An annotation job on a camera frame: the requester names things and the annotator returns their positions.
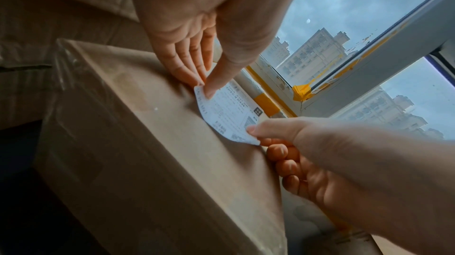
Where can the person's left hand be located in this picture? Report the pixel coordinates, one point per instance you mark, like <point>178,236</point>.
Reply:
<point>213,1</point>

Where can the person's right hand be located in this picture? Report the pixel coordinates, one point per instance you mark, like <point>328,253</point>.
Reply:
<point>373,178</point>

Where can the shipping label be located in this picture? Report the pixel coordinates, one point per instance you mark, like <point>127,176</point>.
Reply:
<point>227,113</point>

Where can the large brown cardboard box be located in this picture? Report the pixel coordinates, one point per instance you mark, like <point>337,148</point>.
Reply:
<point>142,164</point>

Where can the white window frame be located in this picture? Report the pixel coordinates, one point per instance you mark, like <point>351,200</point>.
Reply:
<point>373,68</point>

